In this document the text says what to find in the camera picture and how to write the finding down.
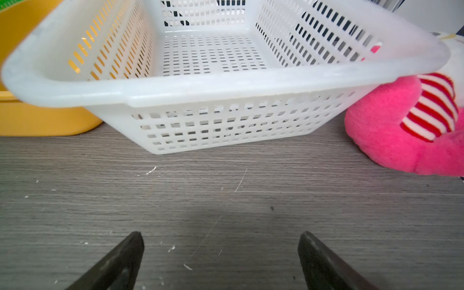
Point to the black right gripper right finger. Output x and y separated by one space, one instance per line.
325 270

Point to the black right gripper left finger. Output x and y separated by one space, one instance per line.
118 270

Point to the pink white plush doll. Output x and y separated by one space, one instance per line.
415 124

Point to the yellow plastic tub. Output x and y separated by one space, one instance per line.
18 119

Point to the white perforated plastic basket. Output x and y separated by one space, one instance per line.
175 76

